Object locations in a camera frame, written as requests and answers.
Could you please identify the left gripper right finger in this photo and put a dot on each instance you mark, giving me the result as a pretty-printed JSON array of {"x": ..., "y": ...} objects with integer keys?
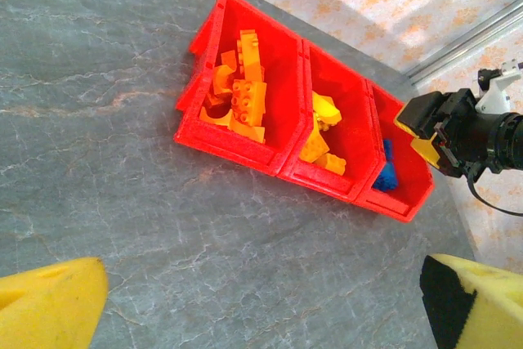
[{"x": 490, "y": 312}]

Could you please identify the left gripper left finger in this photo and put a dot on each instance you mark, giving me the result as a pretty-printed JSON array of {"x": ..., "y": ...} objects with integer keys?
[{"x": 49, "y": 308}]

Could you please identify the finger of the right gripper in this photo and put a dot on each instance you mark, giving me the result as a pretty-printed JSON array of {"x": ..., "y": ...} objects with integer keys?
[
  {"x": 423, "y": 116},
  {"x": 427, "y": 152}
]

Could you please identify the small blue lego brick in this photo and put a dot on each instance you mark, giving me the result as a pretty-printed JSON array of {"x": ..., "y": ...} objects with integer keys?
[{"x": 388, "y": 149}]

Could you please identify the long yellow lego brick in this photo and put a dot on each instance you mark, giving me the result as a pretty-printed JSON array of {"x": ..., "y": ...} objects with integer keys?
[
  {"x": 314, "y": 146},
  {"x": 333, "y": 164}
]

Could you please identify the orange lego brick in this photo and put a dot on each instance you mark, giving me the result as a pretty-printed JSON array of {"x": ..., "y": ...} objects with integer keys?
[
  {"x": 249, "y": 134},
  {"x": 247, "y": 99}
]

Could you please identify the orange lego plate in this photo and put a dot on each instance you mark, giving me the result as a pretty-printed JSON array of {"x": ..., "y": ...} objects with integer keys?
[{"x": 250, "y": 55}]

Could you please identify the orange curved lego piece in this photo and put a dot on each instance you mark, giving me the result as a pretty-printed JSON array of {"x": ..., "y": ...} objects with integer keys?
[
  {"x": 212, "y": 114},
  {"x": 222, "y": 79}
]

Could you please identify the red plastic bin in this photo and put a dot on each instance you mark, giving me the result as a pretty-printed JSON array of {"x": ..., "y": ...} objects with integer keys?
[
  {"x": 282, "y": 79},
  {"x": 351, "y": 120},
  {"x": 408, "y": 177}
]

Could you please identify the aluminium frame post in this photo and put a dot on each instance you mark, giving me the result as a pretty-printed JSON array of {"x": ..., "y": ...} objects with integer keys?
[{"x": 466, "y": 40}]

